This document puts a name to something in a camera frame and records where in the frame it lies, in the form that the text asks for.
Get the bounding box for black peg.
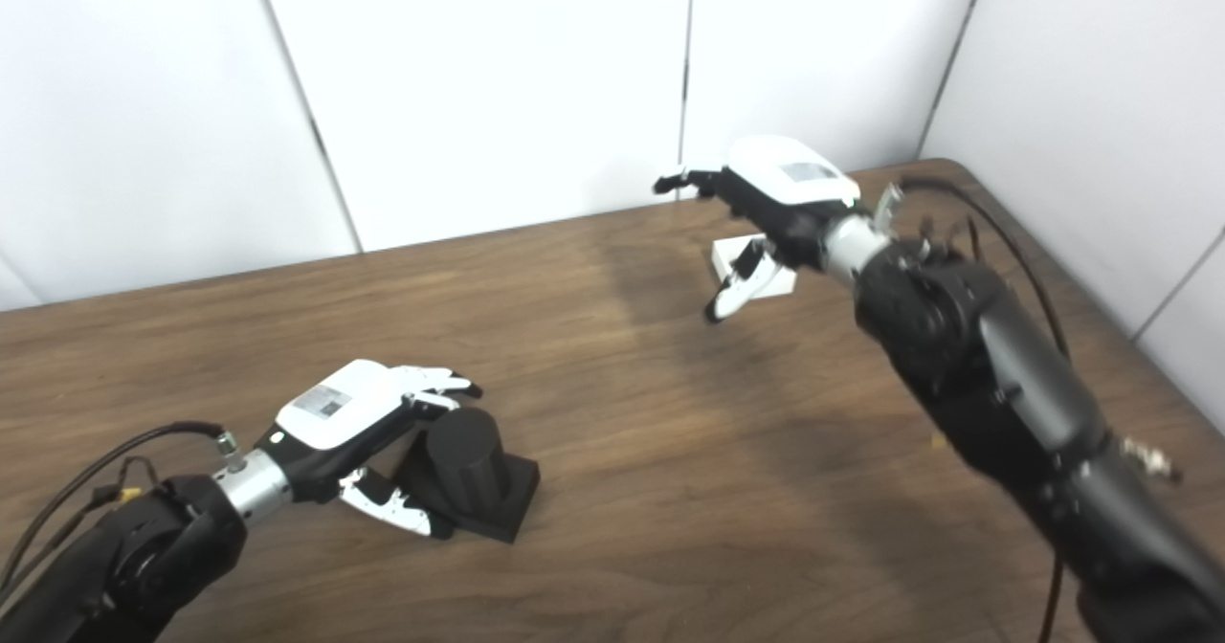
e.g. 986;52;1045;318
394;407;542;544

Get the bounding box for white square piece with hole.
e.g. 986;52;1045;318
711;234;798;299

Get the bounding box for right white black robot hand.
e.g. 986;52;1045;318
654;134;862;324

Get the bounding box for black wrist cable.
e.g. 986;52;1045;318
873;176;1184;643
0;420;242;606

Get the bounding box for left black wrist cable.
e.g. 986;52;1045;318
0;420;242;606

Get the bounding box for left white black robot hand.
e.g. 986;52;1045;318
254;359;484;540

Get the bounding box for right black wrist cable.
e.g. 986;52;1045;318
873;176;1184;643

